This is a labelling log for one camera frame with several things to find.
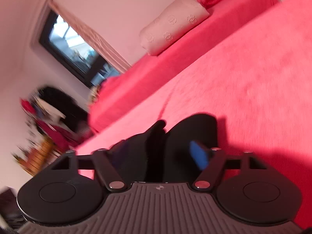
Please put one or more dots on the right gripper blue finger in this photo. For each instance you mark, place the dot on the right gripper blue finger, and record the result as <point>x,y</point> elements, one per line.
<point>200,155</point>

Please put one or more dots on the light pink blanket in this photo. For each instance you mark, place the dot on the light pink blanket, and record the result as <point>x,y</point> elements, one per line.
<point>257,82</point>

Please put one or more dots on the red-pink bed sheet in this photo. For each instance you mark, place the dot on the red-pink bed sheet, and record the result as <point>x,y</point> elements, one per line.
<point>118,95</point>

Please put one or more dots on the beige crumpled cloth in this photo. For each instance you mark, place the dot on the beige crumpled cloth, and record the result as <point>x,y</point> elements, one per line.
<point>94,94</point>

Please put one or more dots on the pale pink embossed pillow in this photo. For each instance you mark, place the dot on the pale pink embossed pillow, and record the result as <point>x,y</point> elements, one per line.
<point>175,21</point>

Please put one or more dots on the hanging clothes rack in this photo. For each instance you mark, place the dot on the hanging clothes rack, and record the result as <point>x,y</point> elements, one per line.
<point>55,123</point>

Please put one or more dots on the pink curtain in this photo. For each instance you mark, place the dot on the pink curtain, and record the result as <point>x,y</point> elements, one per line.
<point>95,40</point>

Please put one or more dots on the dark framed window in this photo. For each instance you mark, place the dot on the dark framed window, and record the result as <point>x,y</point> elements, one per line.
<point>74,53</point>

